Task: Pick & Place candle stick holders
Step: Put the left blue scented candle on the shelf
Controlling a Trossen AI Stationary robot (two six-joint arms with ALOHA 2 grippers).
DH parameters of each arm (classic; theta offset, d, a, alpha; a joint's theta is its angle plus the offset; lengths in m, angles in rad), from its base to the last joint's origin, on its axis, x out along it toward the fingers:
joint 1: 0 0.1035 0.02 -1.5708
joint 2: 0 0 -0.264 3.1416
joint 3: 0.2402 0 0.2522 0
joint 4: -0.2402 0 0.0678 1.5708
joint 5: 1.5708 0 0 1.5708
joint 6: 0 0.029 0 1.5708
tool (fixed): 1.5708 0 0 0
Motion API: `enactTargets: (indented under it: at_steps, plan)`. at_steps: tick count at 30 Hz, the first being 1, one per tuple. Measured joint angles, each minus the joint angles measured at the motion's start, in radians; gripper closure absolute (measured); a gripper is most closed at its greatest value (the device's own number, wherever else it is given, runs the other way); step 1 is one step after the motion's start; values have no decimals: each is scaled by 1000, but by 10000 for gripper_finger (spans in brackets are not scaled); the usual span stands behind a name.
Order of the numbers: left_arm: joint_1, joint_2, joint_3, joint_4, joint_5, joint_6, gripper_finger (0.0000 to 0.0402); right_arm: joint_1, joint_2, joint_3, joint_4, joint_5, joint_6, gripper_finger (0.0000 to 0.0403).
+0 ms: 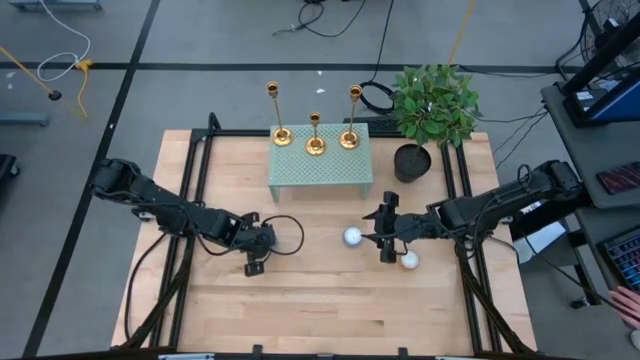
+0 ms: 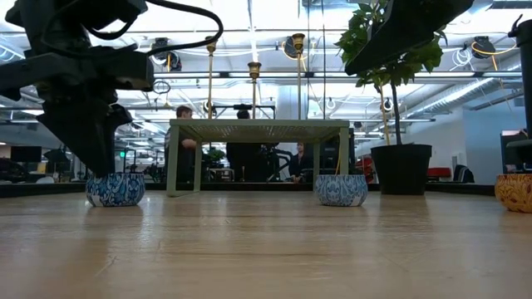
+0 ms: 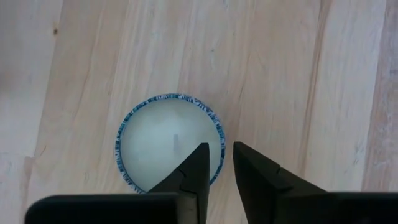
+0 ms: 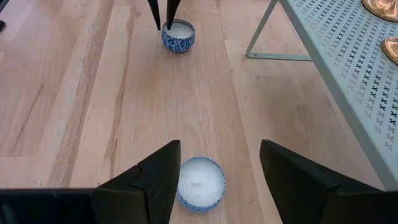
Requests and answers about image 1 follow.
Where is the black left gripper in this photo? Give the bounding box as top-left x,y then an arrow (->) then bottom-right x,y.
227,211 -> 278,278

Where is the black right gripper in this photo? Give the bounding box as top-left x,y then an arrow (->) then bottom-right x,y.
360,190 -> 427,264

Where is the tall gold candlestick holder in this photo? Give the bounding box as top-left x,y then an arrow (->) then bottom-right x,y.
338,84 -> 364,151
264,80 -> 295,148

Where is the short gold candlestick holder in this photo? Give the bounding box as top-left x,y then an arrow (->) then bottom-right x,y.
305,111 -> 328,157

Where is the white ball middle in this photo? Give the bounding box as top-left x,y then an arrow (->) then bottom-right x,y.
342,226 -> 365,249

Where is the white ball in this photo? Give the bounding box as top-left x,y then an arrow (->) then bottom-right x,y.
342,226 -> 365,249
399,249 -> 421,271

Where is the white ball right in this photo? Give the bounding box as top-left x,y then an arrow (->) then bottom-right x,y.
399,249 -> 421,271

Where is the green metal mesh shelf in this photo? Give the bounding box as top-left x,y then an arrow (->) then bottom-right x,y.
268,123 -> 375,203

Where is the black computer keyboard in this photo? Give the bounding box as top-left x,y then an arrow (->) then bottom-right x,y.
342,116 -> 404,137

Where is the green potted plant black pot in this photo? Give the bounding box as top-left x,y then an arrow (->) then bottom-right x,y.
390,63 -> 484,184

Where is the white paper sheet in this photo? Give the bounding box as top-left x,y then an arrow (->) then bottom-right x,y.
509,199 -> 568,265

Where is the grey side cart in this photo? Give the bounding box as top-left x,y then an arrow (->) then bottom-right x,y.
540,82 -> 640,210

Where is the dark red-lit keypad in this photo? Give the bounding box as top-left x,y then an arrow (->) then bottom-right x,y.
595,161 -> 640,196

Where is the rainbow backlit keyboard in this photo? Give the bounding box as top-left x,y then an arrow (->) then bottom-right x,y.
597,225 -> 640,294

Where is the person's hand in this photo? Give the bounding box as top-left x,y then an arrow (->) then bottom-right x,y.
608,285 -> 640,330

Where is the blue screen monitor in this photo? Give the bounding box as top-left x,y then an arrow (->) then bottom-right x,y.
563,67 -> 640,128

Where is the black wheeled chair base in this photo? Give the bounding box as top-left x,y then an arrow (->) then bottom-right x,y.
0,153 -> 22,187

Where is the grey flat floor base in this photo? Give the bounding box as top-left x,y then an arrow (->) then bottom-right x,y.
0,111 -> 50,127
8,0 -> 104,13

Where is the black floor fan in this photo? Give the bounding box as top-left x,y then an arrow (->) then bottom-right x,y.
579,0 -> 640,71

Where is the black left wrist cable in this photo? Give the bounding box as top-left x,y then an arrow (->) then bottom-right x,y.
197,214 -> 306,258

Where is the black aluminium table frame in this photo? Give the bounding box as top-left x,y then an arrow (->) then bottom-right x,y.
118,111 -> 539,359

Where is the black coiled floor cable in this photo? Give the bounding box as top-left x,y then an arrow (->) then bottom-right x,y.
356,0 -> 397,115

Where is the black left arm base cable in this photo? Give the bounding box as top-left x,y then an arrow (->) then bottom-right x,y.
123,231 -> 169,342

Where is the black thin floor cable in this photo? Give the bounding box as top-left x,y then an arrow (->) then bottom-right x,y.
272,0 -> 367,39

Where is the orange floor cable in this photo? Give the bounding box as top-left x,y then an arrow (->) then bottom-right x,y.
447,0 -> 477,66

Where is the yellow floor cable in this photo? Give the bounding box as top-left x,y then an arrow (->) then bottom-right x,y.
0,46 -> 95,120

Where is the white floor cable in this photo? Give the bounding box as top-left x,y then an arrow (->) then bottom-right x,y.
36,0 -> 92,84

